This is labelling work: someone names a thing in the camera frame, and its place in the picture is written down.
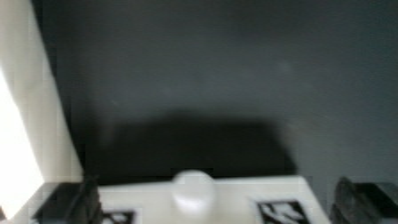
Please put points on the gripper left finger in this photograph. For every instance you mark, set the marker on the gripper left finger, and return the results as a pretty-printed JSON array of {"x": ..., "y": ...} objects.
[{"x": 72, "y": 206}]

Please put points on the white front rail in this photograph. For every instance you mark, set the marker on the white front rail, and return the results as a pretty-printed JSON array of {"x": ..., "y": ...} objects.
[{"x": 38, "y": 157}]

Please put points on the small white drawer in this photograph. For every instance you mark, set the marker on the small white drawer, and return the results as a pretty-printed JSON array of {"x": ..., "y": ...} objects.
[{"x": 200, "y": 200}]

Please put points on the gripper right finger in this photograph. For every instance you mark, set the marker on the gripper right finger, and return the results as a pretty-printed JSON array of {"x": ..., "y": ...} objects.
[{"x": 365, "y": 203}]

